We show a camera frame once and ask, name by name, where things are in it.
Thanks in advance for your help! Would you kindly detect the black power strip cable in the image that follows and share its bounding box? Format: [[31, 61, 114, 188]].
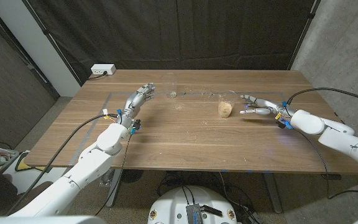
[[87, 71, 108, 81]]

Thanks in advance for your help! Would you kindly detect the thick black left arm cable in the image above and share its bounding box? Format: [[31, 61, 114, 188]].
[[6, 113, 119, 216]]

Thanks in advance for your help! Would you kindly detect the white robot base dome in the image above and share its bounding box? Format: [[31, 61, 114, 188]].
[[147, 185, 238, 224]]

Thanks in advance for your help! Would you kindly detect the smaller clear plastic cup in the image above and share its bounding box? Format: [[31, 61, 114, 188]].
[[161, 72, 178, 99]]

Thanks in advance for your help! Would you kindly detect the black round floor object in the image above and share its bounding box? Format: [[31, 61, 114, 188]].
[[120, 169, 144, 184]]

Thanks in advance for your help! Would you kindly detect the grey finned electronics box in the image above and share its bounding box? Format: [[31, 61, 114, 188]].
[[185, 203, 204, 224]]

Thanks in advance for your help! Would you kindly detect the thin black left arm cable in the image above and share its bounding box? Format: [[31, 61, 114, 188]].
[[94, 133, 133, 216]]

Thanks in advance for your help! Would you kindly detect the black backdrop stand pole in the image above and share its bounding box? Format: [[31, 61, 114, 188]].
[[287, 0, 322, 71], [21, 0, 84, 87]]

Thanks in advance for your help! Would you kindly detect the dark brown door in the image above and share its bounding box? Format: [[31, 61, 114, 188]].
[[0, 6, 60, 150]]

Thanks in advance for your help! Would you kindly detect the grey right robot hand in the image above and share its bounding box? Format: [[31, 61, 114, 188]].
[[239, 94, 296, 121]]

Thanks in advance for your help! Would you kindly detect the grey table leg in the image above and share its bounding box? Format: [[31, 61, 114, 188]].
[[262, 172, 283, 214], [106, 169, 124, 208]]

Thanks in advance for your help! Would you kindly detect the grey tape outline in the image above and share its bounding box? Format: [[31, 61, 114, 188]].
[[70, 91, 332, 166]]

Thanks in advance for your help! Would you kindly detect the black flat plate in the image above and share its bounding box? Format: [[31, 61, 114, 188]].
[[201, 205, 223, 218]]

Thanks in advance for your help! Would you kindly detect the white power strip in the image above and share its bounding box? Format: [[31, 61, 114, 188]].
[[90, 63, 117, 76]]

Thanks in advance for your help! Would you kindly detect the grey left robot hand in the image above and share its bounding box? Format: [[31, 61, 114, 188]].
[[116, 82, 157, 128]]

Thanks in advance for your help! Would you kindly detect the yellow and black object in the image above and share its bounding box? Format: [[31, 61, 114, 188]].
[[14, 151, 48, 174]]

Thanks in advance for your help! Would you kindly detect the larger clear plastic cup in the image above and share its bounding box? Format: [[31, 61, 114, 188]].
[[217, 91, 239, 119]]

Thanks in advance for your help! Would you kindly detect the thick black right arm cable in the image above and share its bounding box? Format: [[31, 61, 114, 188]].
[[285, 87, 358, 106]]

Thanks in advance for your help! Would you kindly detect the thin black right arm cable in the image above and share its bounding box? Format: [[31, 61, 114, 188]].
[[293, 128, 358, 200]]

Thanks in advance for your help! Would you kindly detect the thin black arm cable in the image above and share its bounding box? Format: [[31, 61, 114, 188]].
[[293, 128, 358, 200], [94, 133, 133, 216]]

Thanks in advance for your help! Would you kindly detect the brown sugar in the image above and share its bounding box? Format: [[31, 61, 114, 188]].
[[218, 101, 233, 119]]

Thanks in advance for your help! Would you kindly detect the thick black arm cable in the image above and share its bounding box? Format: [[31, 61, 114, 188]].
[[285, 87, 358, 106], [6, 113, 119, 216]]

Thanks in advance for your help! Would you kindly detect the black backdrop curtain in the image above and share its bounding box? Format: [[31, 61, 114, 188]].
[[22, 0, 321, 85]]

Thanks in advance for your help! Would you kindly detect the black floor cable bundle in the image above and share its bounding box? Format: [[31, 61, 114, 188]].
[[156, 170, 226, 197]]

